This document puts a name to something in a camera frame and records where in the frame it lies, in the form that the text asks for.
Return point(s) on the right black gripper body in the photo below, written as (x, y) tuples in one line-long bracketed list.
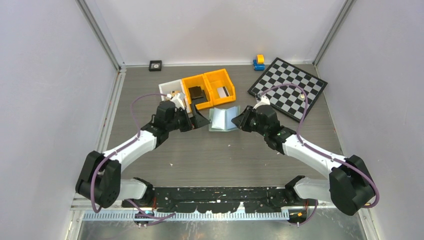
[(252, 124)]

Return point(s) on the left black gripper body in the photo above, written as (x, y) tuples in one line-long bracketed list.
[(181, 120)]

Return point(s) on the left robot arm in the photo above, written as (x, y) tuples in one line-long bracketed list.
[(100, 179)]

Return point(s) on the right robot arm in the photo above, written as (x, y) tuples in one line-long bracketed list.
[(348, 184)]

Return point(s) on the brown cards in white bin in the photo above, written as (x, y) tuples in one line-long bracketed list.
[(174, 92)]

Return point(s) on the white card with stripe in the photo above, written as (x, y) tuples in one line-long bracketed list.
[(223, 92)]

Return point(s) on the black wallet in bin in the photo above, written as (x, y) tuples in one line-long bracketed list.
[(197, 95)]

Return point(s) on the black white chessboard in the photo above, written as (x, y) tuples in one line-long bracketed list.
[(283, 83)]

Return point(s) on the white storage bin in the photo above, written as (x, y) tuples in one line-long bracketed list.
[(175, 85)]

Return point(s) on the middle orange storage bin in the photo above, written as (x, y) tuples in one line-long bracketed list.
[(199, 80)]

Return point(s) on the orange storage bin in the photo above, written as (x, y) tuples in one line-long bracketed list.
[(219, 78), (199, 80)]

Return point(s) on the right orange storage bin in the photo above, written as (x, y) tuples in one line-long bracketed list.
[(219, 78)]

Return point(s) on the small black square box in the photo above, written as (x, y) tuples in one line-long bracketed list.
[(155, 65)]

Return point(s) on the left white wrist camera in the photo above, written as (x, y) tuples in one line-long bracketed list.
[(178, 99)]

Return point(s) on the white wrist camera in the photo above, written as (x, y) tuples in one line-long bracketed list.
[(178, 99), (263, 101)]

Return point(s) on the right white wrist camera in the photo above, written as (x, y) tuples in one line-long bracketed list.
[(263, 101)]

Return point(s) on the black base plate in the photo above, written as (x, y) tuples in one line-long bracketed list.
[(219, 200)]

